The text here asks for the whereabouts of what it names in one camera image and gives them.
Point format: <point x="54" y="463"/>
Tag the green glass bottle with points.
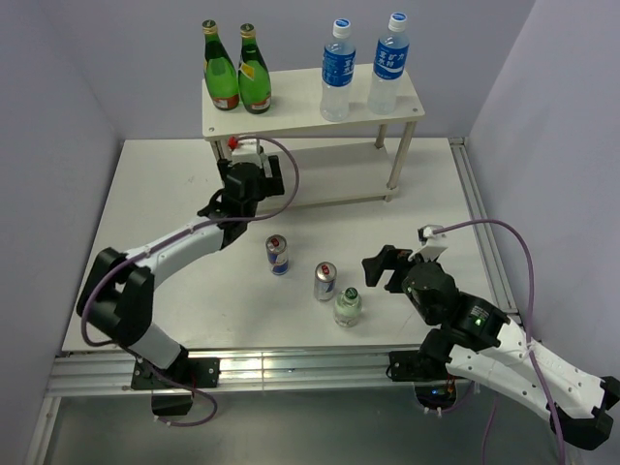
<point x="253" y="77"/>
<point x="218" y="70"/>

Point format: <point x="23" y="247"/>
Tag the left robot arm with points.
<point x="118" y="294"/>

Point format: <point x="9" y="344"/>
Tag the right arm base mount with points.
<point x="436" y="391"/>

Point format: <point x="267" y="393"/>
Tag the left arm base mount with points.
<point x="175" y="390"/>

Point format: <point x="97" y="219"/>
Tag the aluminium rail frame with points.
<point x="174" y="173"/>

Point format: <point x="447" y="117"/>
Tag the clear chang bottle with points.
<point x="347" y="307"/>

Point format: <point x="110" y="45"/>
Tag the green glass bottle left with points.
<point x="218" y="70"/>

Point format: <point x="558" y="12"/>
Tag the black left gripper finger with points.
<point x="274" y="184"/>
<point x="224" y="167"/>

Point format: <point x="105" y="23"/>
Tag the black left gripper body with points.
<point x="260" y="196"/>

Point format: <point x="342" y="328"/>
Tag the red bull can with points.
<point x="276" y="247"/>
<point x="324" y="281"/>

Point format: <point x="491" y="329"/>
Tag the large pocari sweat bottle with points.
<point x="389" y="65"/>

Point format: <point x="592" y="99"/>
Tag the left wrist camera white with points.
<point x="246" y="151"/>

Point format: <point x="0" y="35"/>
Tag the small pocari sweat bottle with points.
<point x="338" y="67"/>

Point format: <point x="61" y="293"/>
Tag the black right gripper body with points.
<point x="428" y="317"/>

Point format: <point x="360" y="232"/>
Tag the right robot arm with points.
<point x="471" y="338"/>

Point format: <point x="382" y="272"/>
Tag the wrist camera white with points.
<point x="432" y="244"/>
<point x="246" y="151"/>

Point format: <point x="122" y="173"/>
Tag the red bull can front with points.
<point x="324" y="281"/>

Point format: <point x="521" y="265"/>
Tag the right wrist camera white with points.
<point x="432" y="244"/>

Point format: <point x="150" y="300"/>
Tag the green glass bottle right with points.
<point x="253" y="77"/>

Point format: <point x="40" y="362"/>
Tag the red bull can rear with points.
<point x="276" y="247"/>

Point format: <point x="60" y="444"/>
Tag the white two-tier shelf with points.
<point x="358" y="159"/>

